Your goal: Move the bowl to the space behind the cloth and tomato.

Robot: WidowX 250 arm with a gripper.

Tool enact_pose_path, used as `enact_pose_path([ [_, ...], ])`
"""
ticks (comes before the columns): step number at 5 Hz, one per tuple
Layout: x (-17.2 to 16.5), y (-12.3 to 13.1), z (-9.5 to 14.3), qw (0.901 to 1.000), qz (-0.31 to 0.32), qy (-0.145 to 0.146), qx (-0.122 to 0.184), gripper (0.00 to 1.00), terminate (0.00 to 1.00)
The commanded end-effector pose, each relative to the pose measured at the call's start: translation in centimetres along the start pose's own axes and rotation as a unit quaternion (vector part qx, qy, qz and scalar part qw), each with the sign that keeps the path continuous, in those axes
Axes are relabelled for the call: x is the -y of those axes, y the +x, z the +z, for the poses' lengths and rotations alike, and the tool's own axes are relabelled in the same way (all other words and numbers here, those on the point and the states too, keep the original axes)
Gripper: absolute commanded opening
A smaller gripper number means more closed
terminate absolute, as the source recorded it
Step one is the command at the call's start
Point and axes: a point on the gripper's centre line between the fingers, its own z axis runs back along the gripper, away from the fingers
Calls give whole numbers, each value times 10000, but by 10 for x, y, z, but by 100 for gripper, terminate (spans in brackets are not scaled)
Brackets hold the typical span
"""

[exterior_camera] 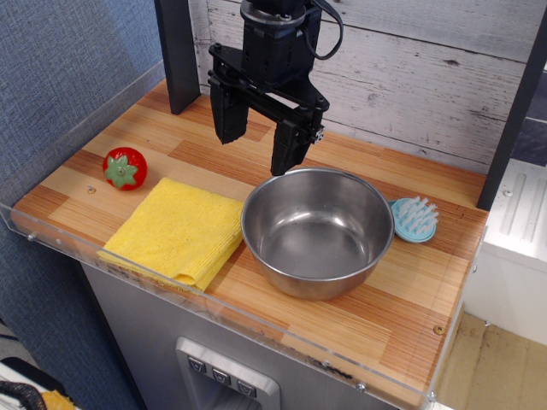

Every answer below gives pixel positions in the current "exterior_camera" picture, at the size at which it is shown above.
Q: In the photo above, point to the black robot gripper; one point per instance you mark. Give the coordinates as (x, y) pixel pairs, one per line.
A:
(270, 74)

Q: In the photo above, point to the stainless steel bowl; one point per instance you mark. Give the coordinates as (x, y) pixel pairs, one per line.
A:
(317, 233)

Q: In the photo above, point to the yellow folded cloth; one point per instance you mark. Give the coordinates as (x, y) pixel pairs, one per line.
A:
(179, 231)

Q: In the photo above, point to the red toy tomato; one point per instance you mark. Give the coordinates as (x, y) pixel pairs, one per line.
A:
(125, 168)

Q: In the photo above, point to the light blue scrub brush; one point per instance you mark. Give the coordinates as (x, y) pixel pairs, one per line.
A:
(415, 219)

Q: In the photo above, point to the grey cabinet with dispenser panel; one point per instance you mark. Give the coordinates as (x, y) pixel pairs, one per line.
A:
(182, 357)

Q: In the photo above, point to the clear acrylic table guard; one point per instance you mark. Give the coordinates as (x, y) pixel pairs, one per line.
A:
(374, 347)

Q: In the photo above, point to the white side cabinet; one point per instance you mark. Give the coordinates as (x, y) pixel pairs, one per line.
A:
(507, 283)

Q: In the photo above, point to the yellow object bottom left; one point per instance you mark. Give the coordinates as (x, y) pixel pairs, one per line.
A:
(54, 400)

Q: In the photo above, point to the black left vertical post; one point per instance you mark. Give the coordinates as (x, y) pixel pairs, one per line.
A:
(179, 58)

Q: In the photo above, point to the black vertical post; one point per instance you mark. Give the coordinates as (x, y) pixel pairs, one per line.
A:
(517, 114)
(179, 58)

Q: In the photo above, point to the black right vertical post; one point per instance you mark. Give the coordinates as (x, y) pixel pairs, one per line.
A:
(517, 114)

